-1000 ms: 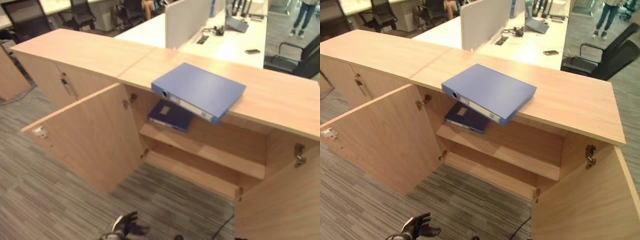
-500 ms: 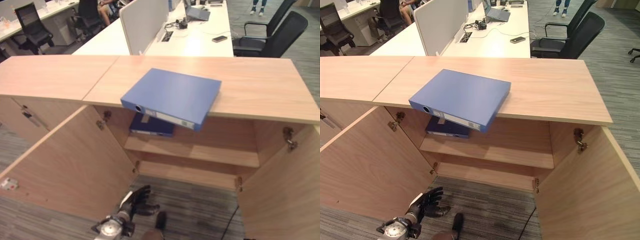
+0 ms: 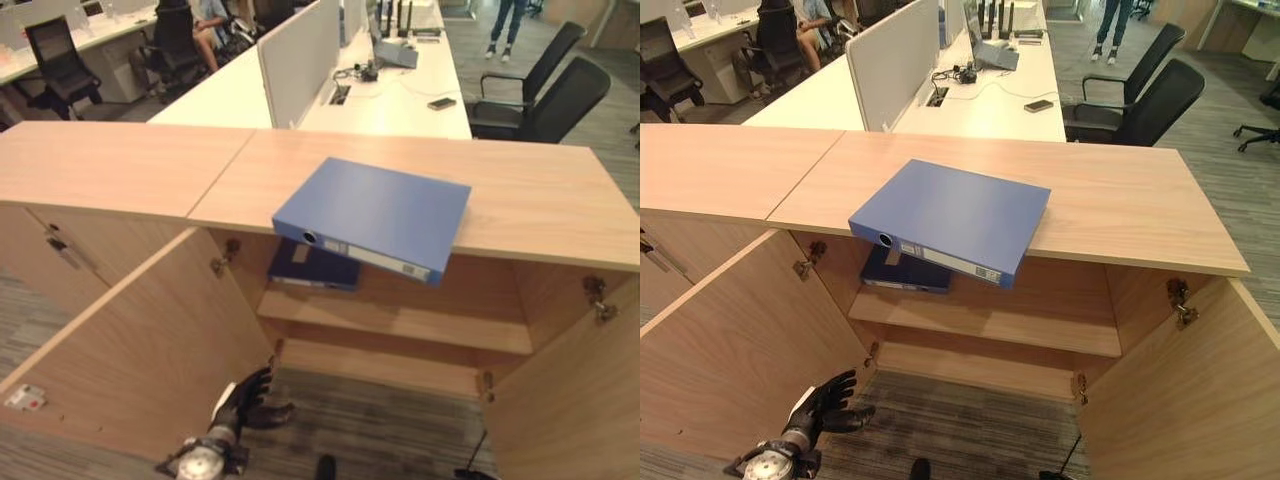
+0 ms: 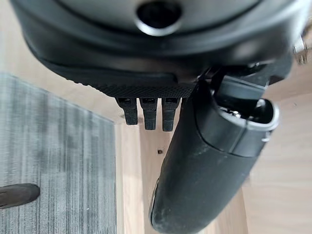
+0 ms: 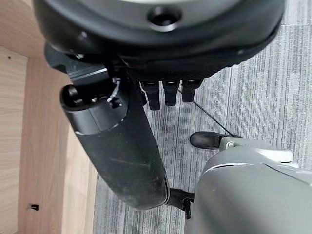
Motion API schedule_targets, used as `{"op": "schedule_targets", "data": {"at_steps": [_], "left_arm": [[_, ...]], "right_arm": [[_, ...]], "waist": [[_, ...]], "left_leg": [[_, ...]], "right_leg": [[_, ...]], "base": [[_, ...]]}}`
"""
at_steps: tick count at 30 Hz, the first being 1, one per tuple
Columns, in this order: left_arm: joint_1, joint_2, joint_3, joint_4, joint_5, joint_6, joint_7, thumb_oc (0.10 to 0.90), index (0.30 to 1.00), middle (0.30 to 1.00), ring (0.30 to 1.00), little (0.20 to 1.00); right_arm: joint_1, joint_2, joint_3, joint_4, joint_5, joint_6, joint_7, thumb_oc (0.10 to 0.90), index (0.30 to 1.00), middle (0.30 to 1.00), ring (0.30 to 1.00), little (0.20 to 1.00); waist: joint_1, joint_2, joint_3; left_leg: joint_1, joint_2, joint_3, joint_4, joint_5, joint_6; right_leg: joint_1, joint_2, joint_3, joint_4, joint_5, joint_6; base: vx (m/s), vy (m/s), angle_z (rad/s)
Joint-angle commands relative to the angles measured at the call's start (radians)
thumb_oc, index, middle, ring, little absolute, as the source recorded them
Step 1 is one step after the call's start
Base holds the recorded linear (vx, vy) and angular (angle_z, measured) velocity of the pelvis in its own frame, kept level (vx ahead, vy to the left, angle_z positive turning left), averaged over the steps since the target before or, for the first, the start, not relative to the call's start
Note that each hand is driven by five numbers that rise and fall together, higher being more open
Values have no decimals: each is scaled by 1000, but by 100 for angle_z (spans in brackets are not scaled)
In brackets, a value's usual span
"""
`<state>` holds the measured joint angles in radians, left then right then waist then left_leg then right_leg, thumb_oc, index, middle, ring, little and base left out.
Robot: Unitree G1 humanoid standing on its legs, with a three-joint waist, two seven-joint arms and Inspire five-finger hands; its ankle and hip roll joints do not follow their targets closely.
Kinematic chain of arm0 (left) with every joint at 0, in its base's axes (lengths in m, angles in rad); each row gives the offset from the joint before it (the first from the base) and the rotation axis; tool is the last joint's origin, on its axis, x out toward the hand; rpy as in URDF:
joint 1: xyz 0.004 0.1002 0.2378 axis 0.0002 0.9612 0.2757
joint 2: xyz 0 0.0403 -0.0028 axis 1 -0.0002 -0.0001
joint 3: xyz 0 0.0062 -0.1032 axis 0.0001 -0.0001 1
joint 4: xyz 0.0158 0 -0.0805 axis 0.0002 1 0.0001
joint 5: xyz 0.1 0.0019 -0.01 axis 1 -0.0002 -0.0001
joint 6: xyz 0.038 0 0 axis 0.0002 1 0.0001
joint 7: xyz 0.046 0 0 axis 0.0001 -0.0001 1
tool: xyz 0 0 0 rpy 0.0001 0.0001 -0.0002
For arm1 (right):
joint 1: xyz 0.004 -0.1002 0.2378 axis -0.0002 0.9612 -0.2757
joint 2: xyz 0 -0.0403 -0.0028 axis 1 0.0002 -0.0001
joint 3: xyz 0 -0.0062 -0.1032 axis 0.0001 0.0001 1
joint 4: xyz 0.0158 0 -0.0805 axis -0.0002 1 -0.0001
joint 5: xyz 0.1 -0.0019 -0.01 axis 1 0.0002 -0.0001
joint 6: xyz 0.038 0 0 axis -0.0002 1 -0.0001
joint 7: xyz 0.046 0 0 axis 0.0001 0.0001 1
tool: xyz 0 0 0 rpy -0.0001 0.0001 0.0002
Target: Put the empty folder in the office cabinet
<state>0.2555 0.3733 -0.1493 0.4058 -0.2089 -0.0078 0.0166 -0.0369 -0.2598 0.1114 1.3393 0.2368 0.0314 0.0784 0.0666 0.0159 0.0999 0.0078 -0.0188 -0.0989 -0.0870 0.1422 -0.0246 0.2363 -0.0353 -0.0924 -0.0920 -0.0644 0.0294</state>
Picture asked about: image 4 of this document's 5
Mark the dark robot foot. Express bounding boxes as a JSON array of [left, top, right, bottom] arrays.
[[0, 183, 41, 208]]

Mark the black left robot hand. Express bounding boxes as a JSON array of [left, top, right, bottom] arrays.
[[9, 0, 312, 234]]

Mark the silver cabinet door hinge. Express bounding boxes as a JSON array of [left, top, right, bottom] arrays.
[[293, 33, 308, 65]]

